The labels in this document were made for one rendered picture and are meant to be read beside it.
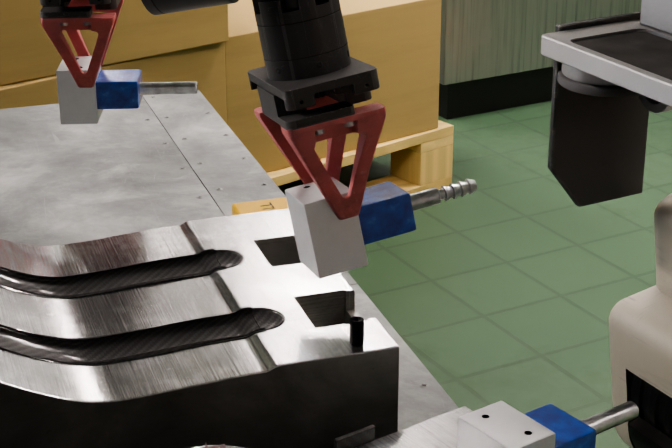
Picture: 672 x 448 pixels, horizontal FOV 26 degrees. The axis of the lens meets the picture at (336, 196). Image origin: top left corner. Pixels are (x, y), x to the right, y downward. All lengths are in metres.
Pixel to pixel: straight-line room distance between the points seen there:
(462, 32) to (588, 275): 1.11
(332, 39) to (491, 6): 3.22
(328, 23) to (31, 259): 0.32
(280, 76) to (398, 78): 2.56
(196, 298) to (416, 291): 2.11
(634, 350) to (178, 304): 0.41
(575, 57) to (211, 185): 0.51
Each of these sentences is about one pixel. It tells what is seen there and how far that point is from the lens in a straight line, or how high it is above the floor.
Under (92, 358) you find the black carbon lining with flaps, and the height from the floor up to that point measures 0.88.
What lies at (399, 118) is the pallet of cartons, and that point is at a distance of 3.56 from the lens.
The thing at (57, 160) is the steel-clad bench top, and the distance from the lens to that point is 1.60.
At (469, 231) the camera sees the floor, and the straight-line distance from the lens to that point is 3.46.
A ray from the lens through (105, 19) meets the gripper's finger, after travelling 1.36.
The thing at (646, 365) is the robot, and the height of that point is 0.76.
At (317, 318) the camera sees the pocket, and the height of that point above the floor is 0.87.
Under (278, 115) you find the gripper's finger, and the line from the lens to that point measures 0.95.
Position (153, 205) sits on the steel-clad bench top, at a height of 0.80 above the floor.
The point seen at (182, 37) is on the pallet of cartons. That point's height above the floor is 0.53.
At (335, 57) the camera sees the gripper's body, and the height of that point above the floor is 1.07.
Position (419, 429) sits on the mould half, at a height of 0.85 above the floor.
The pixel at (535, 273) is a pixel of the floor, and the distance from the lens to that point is 3.25.
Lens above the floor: 1.34
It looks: 22 degrees down
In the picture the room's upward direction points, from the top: straight up
